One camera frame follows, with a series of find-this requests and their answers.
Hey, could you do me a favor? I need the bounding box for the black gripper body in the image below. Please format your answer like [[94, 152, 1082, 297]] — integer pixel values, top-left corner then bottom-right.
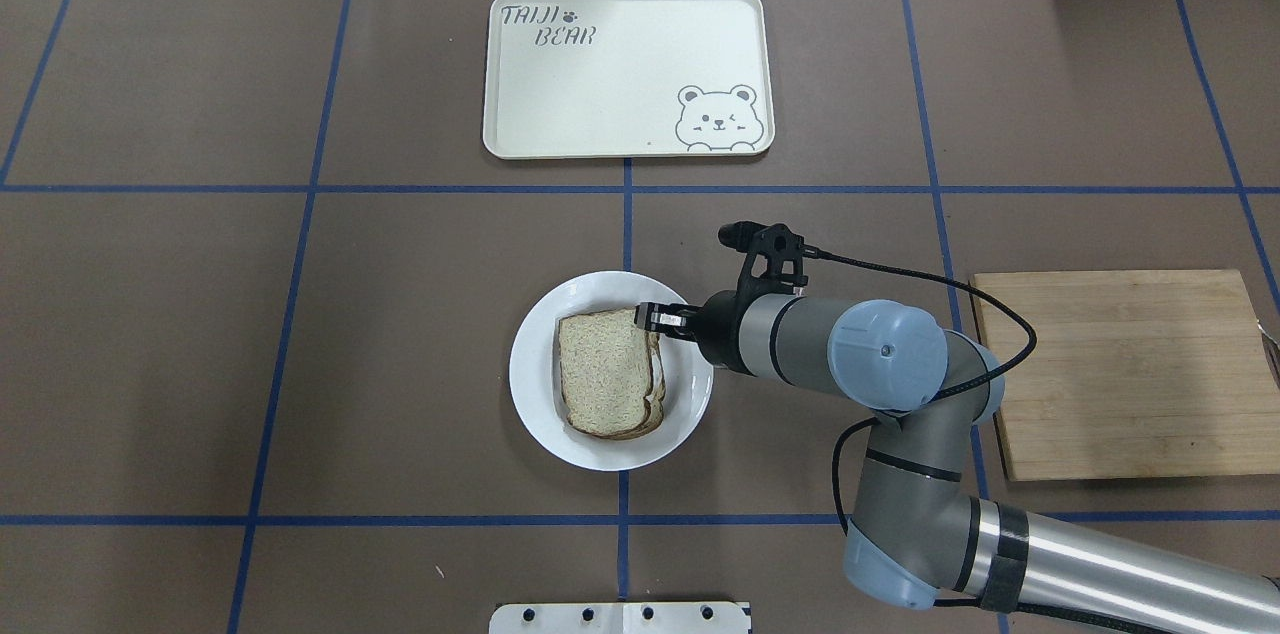
[[687, 289, 760, 377]]

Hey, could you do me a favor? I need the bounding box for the bread slice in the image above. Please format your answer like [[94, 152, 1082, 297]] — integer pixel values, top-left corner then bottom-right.
[[556, 307, 660, 439], [570, 329, 669, 442]]

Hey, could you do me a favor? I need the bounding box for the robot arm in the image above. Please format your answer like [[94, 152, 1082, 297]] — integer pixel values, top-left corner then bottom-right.
[[635, 292, 1279, 633]]

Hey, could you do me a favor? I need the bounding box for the white round plate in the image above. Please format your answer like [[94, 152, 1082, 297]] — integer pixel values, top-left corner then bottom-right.
[[507, 272, 714, 473]]

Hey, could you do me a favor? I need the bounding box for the cream bear tray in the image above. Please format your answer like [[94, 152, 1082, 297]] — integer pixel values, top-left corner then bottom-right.
[[483, 0, 776, 161]]

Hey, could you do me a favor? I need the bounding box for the wooden cutting board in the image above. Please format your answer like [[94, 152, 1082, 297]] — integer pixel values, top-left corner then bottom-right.
[[972, 269, 1279, 482]]

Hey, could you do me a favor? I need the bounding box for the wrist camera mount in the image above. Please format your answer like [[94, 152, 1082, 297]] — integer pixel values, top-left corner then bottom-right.
[[717, 220, 818, 301]]

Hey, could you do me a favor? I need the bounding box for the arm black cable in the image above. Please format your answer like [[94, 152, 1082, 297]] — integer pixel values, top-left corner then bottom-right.
[[805, 248, 1181, 634]]

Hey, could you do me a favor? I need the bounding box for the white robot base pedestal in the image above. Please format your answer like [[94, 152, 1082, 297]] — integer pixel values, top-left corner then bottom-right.
[[488, 601, 755, 633]]

